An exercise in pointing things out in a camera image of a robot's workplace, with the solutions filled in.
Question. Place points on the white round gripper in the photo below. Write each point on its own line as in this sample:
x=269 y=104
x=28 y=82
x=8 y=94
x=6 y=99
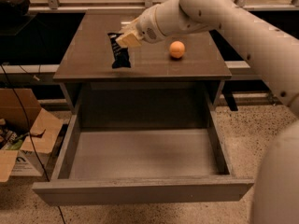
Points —
x=146 y=27

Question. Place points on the dark blue rxbar wrapper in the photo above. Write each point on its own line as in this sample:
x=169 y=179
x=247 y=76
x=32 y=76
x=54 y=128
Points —
x=121 y=55

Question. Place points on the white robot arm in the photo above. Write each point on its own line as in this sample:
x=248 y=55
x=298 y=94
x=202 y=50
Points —
x=273 y=55

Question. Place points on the grey cabinet with counter top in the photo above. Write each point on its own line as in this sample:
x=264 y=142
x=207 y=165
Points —
x=157 y=91

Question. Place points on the open grey top drawer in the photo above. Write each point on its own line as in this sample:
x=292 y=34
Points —
x=152 y=166

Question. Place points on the orange fruit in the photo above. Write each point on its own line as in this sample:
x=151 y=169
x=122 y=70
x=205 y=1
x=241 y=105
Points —
x=177 y=50

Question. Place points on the dark object on left shelf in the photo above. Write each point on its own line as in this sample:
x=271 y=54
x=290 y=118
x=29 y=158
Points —
x=14 y=8

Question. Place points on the brown cardboard box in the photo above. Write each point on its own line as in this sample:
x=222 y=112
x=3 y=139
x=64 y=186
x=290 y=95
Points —
x=28 y=134

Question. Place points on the items inside cardboard box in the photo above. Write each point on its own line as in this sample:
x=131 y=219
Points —
x=9 y=140

